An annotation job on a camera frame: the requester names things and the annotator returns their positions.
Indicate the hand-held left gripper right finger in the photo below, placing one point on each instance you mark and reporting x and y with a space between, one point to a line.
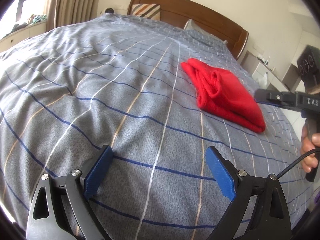
221 175

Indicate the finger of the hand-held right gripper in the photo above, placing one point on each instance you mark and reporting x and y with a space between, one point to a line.
275 97

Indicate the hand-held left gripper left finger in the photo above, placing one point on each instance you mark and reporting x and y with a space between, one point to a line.
97 172

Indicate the red sweater with rabbit print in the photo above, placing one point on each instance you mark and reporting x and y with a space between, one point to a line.
230 97

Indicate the pile of clothes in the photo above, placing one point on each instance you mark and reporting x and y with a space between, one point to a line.
37 18

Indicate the person's right hand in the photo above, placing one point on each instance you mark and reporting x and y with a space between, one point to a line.
306 150

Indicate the clear plastic bag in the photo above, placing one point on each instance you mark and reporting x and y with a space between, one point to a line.
263 80

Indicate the clear bottle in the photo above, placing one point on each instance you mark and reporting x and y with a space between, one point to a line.
267 61

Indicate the white desk with drawers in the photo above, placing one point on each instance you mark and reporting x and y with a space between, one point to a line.
250 62

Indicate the white wardrobe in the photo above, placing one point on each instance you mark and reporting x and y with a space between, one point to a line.
308 30

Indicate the blue checked blanket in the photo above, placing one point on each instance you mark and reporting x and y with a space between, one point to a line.
100 80

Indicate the blue checked pillow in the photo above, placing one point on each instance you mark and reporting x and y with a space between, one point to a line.
200 33

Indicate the wooden bed headboard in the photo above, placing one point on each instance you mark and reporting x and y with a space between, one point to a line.
200 12

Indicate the striped cushion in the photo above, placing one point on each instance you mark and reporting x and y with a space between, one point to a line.
146 11

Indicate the white window bench cabinet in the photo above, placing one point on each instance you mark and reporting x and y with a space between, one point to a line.
22 36

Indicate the small round white fan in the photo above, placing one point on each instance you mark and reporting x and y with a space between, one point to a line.
109 10

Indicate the beige curtain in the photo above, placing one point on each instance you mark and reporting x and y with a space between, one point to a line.
72 2

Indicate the window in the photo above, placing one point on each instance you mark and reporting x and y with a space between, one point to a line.
27 2

